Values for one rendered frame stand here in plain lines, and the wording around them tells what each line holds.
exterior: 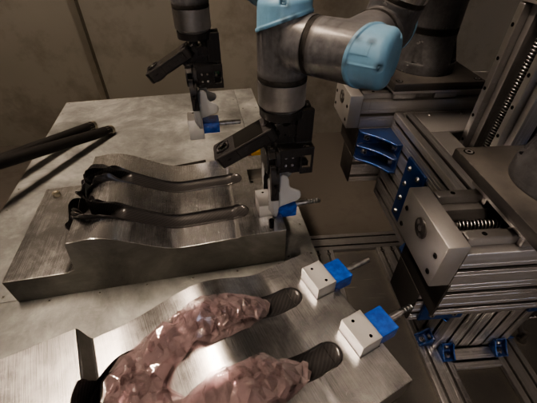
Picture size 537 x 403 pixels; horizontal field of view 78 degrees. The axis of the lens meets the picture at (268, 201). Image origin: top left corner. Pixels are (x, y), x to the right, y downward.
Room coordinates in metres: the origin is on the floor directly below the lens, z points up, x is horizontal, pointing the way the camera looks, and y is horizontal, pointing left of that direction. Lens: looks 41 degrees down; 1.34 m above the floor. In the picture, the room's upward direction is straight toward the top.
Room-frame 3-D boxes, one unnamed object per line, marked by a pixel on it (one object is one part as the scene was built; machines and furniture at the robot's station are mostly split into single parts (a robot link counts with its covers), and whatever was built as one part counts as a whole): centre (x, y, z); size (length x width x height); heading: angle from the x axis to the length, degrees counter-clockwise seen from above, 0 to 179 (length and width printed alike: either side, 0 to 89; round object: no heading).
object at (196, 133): (0.77, 0.14, 0.93); 0.13 x 0.05 x 0.05; 101
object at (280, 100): (0.50, -0.02, 1.12); 0.08 x 0.08 x 0.05
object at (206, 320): (0.18, 0.08, 0.90); 0.26 x 0.18 x 0.08; 118
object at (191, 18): (0.77, 0.16, 1.17); 0.08 x 0.08 x 0.05
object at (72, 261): (0.51, 0.24, 0.87); 0.50 x 0.26 x 0.14; 101
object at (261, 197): (0.50, -0.04, 0.89); 0.13 x 0.05 x 0.05; 101
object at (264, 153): (0.50, -0.03, 1.04); 0.09 x 0.08 x 0.12; 101
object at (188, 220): (0.50, 0.22, 0.92); 0.35 x 0.16 x 0.09; 101
